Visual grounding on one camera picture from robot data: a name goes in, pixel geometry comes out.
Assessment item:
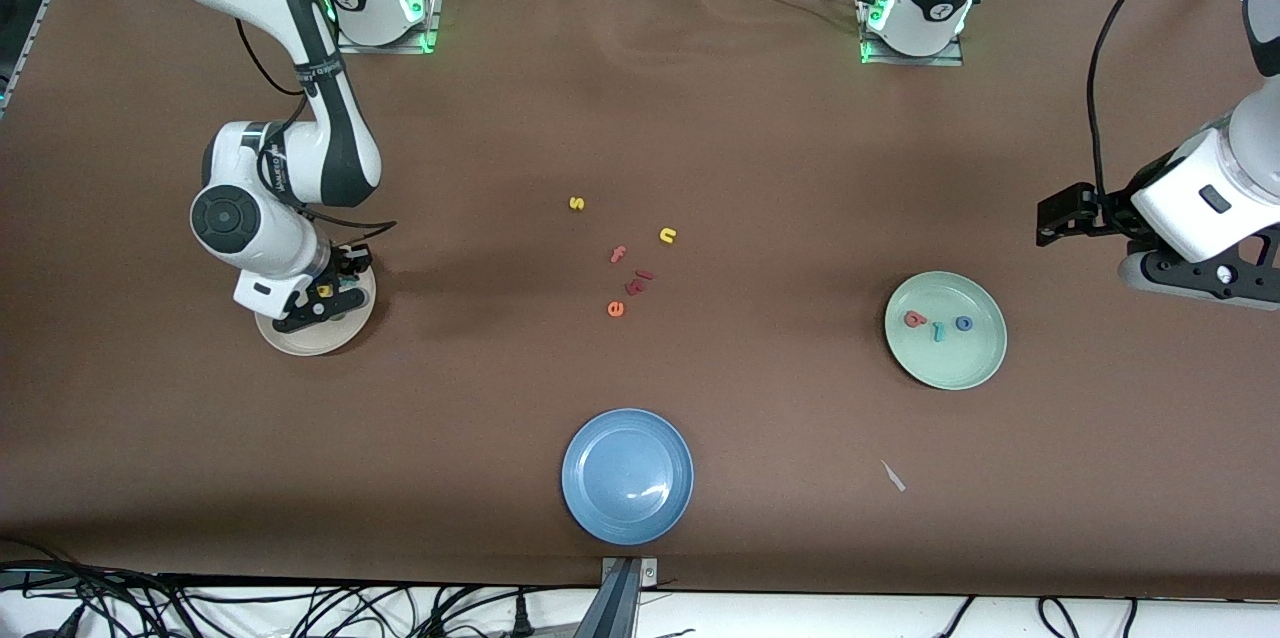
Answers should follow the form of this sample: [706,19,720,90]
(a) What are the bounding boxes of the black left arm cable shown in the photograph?
[1087,0,1237,207]

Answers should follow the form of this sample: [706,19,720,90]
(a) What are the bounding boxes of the metal mounting bracket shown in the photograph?
[575,556,660,638]

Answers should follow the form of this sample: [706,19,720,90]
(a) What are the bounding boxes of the blue plate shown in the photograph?
[561,407,695,547]

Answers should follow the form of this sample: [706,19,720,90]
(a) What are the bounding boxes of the tangled black floor cables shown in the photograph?
[0,538,601,638]

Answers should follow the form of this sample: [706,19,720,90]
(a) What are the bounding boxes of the beige brown plate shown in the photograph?
[255,263,378,357]

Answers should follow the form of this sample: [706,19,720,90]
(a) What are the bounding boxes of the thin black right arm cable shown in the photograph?
[288,202,399,248]

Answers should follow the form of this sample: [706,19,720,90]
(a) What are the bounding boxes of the brown table cover sheet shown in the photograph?
[0,0,1280,601]

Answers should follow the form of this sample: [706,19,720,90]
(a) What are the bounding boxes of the long black right arm cable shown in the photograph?
[236,16,307,100]

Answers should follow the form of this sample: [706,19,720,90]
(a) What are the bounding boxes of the light green plate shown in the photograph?
[884,270,1009,391]

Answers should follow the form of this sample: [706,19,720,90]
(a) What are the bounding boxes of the aluminium frame rail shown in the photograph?
[0,0,101,119]

